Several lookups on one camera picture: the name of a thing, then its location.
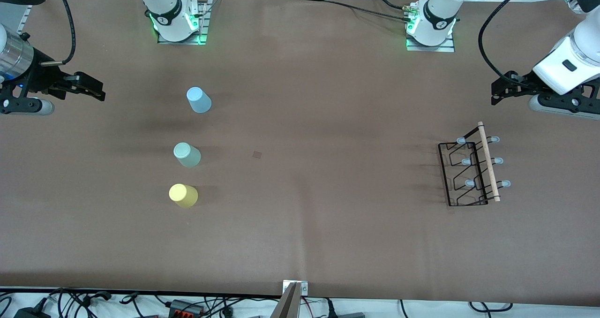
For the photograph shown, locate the black wire cup holder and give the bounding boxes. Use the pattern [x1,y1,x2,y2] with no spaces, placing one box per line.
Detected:
[438,121,511,208]

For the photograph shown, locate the pale green plastic cup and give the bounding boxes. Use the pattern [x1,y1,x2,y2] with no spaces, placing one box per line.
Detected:
[173,142,202,169]

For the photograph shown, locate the yellow plastic cup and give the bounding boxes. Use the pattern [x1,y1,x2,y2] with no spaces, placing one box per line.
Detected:
[168,183,199,209]

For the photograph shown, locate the light blue plastic cup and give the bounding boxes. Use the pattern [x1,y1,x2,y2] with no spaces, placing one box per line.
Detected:
[186,87,212,114]

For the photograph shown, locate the black power adapter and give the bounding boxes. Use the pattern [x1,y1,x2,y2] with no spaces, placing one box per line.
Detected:
[13,305,53,318]

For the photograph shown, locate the black connector with red tabs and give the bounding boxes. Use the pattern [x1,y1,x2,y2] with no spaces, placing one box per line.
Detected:
[168,299,205,317]

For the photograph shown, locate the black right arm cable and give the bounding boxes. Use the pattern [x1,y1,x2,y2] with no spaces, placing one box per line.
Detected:
[40,0,77,67]

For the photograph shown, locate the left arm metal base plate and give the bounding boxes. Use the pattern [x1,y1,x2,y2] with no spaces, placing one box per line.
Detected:
[405,32,456,53]

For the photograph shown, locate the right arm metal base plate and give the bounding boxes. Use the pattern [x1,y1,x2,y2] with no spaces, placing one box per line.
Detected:
[157,0,210,45]

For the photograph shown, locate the black cable on table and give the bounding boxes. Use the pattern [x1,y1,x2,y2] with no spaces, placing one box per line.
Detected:
[300,0,414,24]

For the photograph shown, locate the tangled black cables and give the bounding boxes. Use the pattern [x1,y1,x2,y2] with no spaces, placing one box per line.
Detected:
[0,288,282,318]

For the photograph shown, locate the looped black cable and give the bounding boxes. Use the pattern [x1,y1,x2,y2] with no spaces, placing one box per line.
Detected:
[468,301,512,315]

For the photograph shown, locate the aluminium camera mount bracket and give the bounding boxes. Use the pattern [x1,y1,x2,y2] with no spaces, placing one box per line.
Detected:
[270,280,309,318]

